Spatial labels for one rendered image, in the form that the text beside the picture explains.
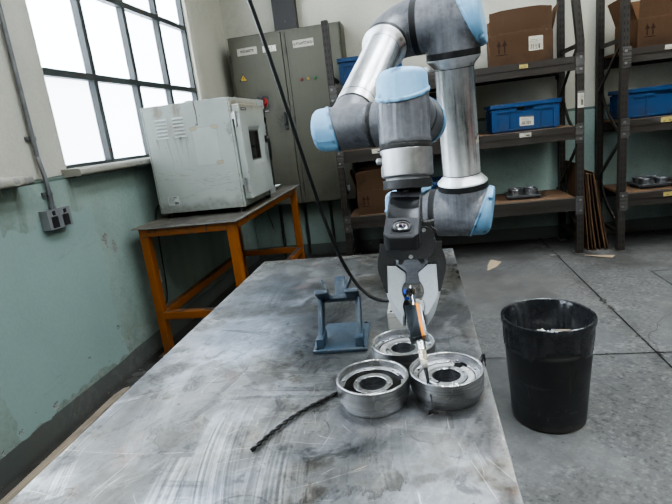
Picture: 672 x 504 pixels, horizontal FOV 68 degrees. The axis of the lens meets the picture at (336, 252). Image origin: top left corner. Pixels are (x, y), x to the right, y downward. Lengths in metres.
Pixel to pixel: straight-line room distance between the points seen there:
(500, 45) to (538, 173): 1.22
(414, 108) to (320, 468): 0.48
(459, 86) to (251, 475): 0.86
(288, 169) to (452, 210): 3.51
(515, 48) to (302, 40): 1.72
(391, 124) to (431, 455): 0.43
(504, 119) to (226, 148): 2.27
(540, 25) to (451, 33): 3.19
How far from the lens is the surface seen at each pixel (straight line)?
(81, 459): 0.81
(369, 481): 0.63
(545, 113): 4.32
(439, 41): 1.14
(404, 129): 0.71
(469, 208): 1.19
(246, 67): 4.72
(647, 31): 4.51
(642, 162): 5.09
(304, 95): 4.57
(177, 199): 3.11
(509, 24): 4.29
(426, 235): 0.71
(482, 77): 4.15
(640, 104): 4.52
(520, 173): 4.81
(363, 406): 0.71
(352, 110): 0.85
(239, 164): 2.94
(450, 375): 0.78
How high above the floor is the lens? 1.19
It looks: 14 degrees down
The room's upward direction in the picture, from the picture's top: 7 degrees counter-clockwise
